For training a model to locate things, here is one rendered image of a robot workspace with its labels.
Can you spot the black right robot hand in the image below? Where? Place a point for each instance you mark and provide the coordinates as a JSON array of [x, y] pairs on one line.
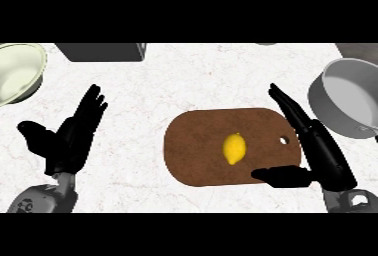
[[322, 153]]

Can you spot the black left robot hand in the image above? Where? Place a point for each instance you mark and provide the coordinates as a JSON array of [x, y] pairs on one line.
[[74, 133]]

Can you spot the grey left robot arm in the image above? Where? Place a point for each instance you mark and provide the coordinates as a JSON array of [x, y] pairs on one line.
[[46, 195]]

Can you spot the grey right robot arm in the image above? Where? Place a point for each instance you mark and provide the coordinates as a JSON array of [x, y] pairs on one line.
[[351, 201]]

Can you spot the grey metal pot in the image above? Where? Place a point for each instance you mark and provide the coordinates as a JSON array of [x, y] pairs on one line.
[[348, 100]]

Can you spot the yellow lemon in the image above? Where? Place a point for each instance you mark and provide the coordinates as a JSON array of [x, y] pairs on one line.
[[235, 148]]

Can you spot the brown wooden cutting board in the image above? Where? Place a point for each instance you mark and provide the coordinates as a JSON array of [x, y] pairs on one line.
[[230, 146]]

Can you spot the pale green bowl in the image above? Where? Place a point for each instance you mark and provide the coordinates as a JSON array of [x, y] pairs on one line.
[[16, 75]]

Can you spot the dark grey box appliance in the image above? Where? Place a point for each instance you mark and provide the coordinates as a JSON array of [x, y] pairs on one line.
[[103, 51]]

